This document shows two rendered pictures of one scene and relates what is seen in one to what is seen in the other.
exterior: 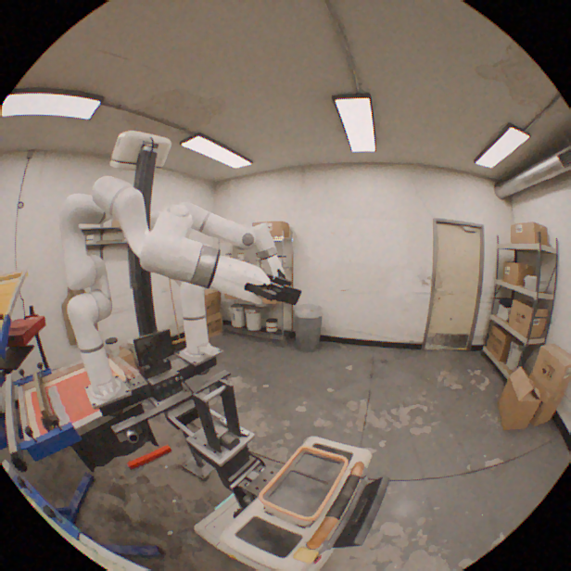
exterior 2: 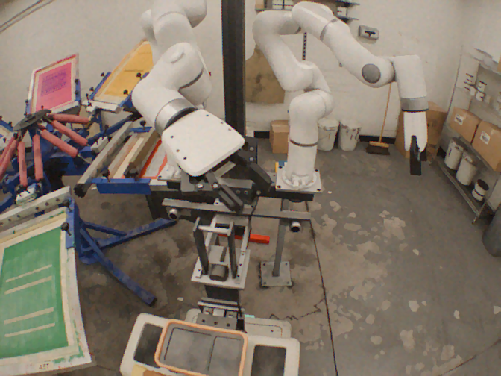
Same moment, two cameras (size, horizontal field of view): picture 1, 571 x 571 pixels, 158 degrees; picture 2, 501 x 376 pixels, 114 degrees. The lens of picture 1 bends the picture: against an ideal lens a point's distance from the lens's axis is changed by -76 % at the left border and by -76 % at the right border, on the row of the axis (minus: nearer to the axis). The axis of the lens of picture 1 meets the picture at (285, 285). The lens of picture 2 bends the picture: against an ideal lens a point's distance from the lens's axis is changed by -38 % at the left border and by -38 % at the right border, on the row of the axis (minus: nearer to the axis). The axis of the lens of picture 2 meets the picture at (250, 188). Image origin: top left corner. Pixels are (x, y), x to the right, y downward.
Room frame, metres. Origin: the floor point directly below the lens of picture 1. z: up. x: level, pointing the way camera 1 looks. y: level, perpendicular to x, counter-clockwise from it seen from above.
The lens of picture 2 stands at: (0.34, -0.26, 1.69)
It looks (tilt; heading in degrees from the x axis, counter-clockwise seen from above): 39 degrees down; 67
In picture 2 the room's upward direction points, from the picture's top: straight up
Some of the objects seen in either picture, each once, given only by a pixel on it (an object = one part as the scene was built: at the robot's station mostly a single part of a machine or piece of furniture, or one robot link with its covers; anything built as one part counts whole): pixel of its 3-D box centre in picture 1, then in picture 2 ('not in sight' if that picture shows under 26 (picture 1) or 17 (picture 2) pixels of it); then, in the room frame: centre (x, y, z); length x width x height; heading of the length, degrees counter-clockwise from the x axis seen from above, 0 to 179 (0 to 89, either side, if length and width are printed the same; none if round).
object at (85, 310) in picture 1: (87, 320); not in sight; (0.42, 0.58, 1.37); 0.13 x 0.10 x 0.16; 1
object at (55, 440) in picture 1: (51, 441); (123, 185); (0.12, 0.81, 0.98); 0.30 x 0.05 x 0.07; 157
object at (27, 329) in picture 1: (21, 330); not in sight; (0.61, 2.24, 1.06); 0.61 x 0.46 x 0.12; 37
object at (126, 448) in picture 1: (109, 436); (189, 201); (0.43, 0.79, 0.79); 0.46 x 0.09 x 0.33; 157
